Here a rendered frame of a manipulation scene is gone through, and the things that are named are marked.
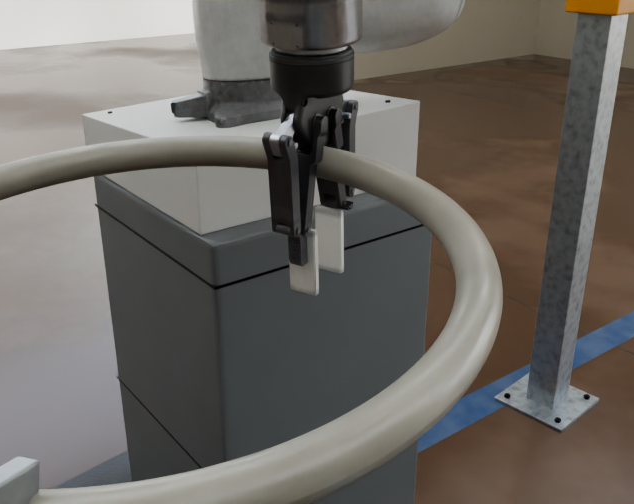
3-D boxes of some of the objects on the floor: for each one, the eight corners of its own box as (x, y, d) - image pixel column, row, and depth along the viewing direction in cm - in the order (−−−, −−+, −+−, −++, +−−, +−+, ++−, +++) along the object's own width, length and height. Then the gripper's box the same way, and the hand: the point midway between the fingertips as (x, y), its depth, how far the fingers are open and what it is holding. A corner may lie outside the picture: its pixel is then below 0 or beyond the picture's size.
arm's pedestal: (104, 537, 155) (50, 168, 123) (299, 445, 183) (295, 124, 151) (228, 724, 119) (196, 268, 87) (448, 574, 146) (484, 186, 114)
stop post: (599, 401, 200) (676, -31, 157) (561, 433, 187) (634, -27, 144) (533, 371, 213) (588, -34, 170) (493, 399, 200) (542, -31, 157)
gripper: (324, 25, 73) (328, 239, 84) (216, 61, 60) (237, 310, 71) (393, 30, 70) (388, 253, 81) (294, 71, 57) (304, 331, 67)
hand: (316, 252), depth 74 cm, fingers closed on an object, 4 cm apart
